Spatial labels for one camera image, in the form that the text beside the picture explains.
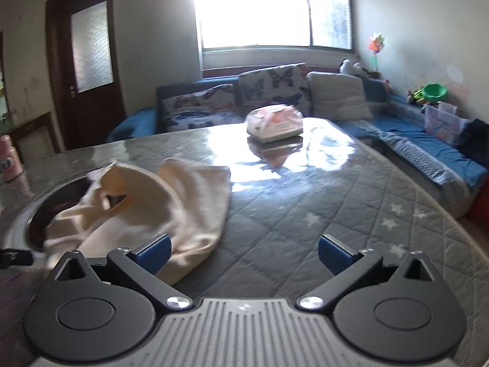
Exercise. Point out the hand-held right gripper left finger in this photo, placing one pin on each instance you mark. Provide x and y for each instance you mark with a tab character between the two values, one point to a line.
154	254

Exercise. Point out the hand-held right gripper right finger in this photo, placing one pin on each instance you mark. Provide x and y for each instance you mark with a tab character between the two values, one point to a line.
334	254

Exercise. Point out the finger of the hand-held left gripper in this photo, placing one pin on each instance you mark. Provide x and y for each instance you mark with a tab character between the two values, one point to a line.
17	258

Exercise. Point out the cream shirt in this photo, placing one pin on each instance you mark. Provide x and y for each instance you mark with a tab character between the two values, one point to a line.
191	206

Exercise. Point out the round black built-in hotplate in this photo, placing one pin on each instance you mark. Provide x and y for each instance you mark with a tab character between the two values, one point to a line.
57	198

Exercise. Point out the pink cartoon bottle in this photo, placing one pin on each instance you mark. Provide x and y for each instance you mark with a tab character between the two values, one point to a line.
11	160

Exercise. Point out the blue sofa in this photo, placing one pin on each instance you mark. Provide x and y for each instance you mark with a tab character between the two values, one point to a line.
401	130

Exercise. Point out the pink white tissue packet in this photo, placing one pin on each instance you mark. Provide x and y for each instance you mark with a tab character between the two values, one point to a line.
273	126

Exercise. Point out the dark wooden door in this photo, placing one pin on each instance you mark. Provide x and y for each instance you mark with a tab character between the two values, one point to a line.
95	114

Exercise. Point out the long butterfly print cushion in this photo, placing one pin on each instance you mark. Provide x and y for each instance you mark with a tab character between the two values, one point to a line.
198	107

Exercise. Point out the grey pillow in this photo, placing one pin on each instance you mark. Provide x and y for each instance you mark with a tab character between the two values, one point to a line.
336	95

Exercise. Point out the clear plastic storage box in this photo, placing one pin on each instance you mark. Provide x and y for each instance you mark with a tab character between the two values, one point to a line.
445	126

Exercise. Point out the small green plush toy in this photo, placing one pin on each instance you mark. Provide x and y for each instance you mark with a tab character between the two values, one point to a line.
415	96

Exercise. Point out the black bag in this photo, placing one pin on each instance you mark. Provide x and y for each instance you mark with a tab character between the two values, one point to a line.
475	137

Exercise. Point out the plush panda toy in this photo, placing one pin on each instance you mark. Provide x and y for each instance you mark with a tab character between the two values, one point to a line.
347	67

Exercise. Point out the green plastic bowl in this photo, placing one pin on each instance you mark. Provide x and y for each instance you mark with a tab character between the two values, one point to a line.
433	91

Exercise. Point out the colourful pinwheel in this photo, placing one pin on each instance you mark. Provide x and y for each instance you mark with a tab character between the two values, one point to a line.
376	44

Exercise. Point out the window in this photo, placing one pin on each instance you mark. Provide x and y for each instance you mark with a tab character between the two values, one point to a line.
328	15

